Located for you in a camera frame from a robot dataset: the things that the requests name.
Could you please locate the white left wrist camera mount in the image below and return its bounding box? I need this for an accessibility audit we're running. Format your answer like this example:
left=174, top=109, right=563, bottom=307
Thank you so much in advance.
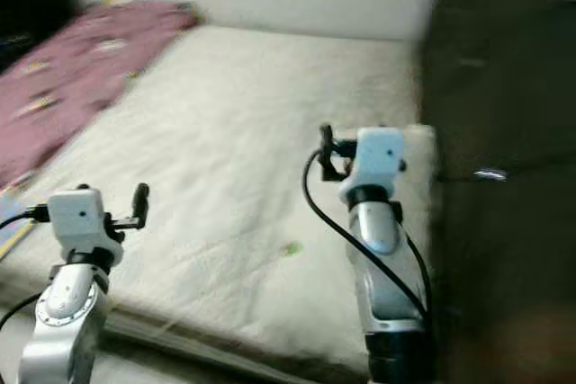
left=48, top=188, right=125, bottom=263

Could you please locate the pink Mickey Mouse blanket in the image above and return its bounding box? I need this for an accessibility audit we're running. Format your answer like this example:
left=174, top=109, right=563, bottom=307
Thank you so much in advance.
left=0, top=0, right=204, bottom=192

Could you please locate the beige quilted mattress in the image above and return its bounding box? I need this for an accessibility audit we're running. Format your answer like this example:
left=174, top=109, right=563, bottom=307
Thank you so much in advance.
left=0, top=24, right=442, bottom=384

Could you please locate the colourful children's book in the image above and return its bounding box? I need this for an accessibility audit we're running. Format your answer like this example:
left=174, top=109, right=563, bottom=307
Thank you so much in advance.
left=0, top=188, right=39, bottom=261

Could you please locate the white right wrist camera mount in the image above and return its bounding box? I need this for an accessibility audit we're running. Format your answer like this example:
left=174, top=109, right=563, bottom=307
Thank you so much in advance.
left=337, top=128, right=407, bottom=205

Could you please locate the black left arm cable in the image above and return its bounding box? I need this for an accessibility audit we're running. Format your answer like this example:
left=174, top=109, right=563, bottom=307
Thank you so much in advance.
left=0, top=206, right=51, bottom=331

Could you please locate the black tufted headboard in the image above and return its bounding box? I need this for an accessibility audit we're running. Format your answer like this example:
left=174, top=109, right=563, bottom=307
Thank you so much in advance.
left=418, top=0, right=576, bottom=384

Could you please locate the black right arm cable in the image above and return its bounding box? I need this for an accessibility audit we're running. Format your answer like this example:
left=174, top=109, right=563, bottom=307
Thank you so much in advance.
left=301, top=152, right=435, bottom=315

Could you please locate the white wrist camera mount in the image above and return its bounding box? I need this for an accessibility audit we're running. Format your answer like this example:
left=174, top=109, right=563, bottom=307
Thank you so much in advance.
left=48, top=188, right=125, bottom=263
left=337, top=128, right=407, bottom=205

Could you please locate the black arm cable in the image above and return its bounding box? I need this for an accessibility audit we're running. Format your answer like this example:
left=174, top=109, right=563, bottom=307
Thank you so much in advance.
left=0, top=206, right=51, bottom=331
left=301, top=152, right=435, bottom=315

